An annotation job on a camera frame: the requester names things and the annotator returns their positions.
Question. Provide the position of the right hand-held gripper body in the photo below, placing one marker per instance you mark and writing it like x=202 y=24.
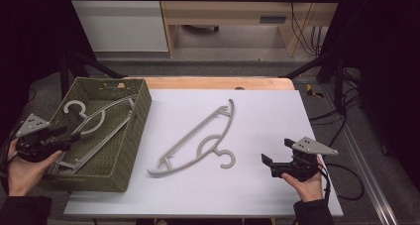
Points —
x=310 y=147

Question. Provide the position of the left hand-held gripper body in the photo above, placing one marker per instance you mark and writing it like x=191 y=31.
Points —
x=33 y=126

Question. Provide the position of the grey plastic hanger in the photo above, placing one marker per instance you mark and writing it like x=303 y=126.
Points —
x=75 y=102
x=185 y=167
x=99 y=145

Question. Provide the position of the green woven basket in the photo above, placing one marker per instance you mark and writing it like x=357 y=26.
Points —
x=132 y=129

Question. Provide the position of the person's right hand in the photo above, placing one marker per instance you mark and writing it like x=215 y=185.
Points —
x=310 y=188

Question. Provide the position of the person's left hand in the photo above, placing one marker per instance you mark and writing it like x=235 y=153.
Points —
x=23 y=175

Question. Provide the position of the white table sheet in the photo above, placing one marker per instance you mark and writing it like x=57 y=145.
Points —
x=264 y=119

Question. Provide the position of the yellow and black tape piece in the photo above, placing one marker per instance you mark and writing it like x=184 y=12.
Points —
x=312 y=91

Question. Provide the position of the black metal stand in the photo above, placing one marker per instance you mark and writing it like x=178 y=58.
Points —
x=336 y=79
x=77 y=63

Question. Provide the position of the black curtain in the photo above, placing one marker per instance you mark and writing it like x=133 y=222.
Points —
x=379 y=53
x=29 y=36

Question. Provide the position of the white cabinet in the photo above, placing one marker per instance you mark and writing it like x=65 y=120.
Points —
x=122 y=26

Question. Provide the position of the light wooden cabinet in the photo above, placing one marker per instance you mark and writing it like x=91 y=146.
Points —
x=231 y=10

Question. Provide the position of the office chair base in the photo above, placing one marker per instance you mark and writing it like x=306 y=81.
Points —
x=199 y=28

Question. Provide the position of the metal floor rail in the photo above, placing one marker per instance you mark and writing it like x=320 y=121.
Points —
x=369 y=178

